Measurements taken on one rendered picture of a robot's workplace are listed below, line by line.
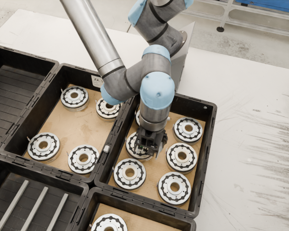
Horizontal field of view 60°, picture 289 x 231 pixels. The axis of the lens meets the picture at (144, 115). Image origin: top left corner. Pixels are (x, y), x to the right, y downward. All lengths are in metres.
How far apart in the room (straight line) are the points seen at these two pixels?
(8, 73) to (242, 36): 2.28
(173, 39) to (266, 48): 1.85
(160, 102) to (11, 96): 0.70
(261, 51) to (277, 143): 1.67
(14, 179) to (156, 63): 0.58
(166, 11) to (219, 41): 1.74
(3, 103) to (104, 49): 0.52
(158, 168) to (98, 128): 0.26
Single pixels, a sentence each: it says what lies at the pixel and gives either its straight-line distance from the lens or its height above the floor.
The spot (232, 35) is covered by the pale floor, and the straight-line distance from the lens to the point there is 2.84.
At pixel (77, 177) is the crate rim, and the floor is 0.93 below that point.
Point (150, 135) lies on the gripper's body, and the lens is 0.66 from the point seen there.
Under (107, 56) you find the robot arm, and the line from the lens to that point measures 0.70.
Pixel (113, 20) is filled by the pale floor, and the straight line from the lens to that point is 2.79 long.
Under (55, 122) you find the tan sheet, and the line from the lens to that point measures 0.97.
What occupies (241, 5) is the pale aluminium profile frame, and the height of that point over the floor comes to 0.30.
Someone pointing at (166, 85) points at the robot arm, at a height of 1.21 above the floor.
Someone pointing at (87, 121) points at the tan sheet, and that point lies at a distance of 0.94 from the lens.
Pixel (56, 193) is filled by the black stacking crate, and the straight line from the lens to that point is 0.85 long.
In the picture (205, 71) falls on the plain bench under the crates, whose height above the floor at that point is 0.70.
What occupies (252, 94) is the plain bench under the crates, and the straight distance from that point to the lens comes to 1.32.
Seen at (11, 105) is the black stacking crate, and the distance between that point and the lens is 1.07.
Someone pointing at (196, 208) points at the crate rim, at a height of 0.93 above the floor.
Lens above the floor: 1.62
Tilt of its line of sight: 56 degrees down
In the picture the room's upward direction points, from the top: 6 degrees clockwise
